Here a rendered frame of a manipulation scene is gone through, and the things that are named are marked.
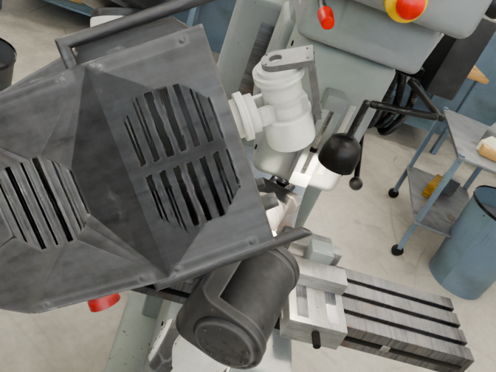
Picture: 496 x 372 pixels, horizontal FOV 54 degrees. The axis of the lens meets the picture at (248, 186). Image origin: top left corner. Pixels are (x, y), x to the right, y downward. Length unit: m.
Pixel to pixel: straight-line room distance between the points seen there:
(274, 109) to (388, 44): 0.36
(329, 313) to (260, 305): 0.67
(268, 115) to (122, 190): 0.25
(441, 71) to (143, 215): 1.02
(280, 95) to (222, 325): 0.28
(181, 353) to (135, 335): 1.31
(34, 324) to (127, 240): 1.90
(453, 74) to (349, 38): 0.49
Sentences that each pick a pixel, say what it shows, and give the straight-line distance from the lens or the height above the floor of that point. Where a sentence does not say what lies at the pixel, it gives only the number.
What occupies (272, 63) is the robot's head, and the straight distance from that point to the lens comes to 0.59.
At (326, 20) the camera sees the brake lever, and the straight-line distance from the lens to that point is 0.75.
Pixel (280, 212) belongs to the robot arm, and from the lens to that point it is 1.06.
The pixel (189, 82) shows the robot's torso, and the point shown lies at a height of 1.70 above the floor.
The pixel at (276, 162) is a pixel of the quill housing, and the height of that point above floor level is 1.35.
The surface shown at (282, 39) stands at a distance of 1.14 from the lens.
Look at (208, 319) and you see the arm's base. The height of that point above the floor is 1.42.
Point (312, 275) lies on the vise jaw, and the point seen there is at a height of 1.07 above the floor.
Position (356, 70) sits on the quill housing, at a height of 1.60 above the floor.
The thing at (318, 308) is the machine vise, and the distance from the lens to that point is 1.25.
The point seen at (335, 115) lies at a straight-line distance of 0.96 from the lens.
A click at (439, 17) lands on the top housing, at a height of 1.75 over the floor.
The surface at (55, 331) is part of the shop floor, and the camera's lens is 2.31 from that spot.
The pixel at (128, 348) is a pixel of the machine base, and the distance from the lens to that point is 2.04.
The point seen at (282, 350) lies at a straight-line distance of 1.32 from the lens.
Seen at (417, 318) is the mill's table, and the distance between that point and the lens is 1.53.
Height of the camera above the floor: 1.86
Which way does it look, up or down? 33 degrees down
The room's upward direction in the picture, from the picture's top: 22 degrees clockwise
